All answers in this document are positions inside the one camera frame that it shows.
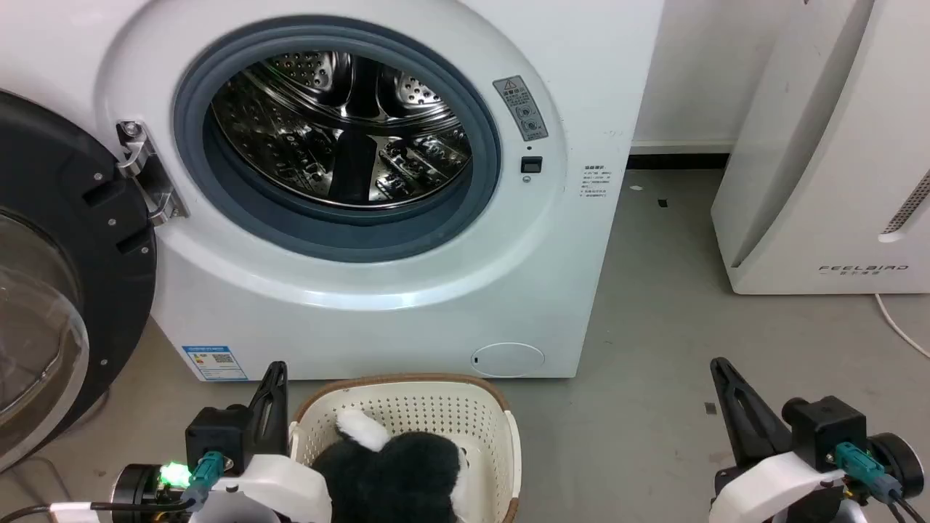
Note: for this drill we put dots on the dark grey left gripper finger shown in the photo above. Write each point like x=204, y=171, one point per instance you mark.
x=270, y=418

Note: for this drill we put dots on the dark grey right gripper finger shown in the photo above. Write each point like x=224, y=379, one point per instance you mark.
x=748, y=421

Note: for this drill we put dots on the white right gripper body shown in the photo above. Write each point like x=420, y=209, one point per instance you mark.
x=770, y=490

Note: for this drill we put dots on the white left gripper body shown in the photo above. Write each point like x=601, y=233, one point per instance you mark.
x=280, y=490

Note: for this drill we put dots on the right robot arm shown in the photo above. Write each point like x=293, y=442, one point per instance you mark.
x=901, y=461

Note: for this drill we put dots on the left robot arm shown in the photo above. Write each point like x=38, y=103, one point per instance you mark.
x=138, y=490

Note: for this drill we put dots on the black and white plush toy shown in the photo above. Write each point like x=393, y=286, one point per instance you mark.
x=399, y=479

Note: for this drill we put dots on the stainless steel washing machine drum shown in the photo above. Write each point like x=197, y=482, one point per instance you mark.
x=305, y=138

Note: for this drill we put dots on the black washer door with glass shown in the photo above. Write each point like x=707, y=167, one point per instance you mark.
x=65, y=189

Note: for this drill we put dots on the blue energy label sticker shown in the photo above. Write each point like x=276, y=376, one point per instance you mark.
x=214, y=362

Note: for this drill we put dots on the cream plastic laundry basket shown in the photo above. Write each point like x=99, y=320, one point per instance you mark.
x=429, y=410

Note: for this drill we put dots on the white front-load washing machine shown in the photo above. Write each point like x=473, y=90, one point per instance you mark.
x=407, y=305

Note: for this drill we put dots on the round white filter cover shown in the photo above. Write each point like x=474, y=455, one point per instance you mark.
x=508, y=359

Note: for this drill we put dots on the white FEELBIRD appliance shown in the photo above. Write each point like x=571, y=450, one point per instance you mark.
x=828, y=160

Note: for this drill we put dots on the metal door hinge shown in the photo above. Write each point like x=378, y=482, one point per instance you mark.
x=149, y=171

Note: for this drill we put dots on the grey rubber door gasket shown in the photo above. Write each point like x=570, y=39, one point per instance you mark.
x=479, y=145

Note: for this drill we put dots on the grey warning sticker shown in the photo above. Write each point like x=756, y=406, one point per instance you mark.
x=522, y=107

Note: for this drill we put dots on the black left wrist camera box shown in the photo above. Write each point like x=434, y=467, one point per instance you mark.
x=214, y=434

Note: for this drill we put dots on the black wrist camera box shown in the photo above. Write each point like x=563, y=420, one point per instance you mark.
x=828, y=428
x=214, y=434

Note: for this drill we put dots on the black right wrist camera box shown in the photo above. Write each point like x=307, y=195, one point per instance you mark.
x=828, y=428

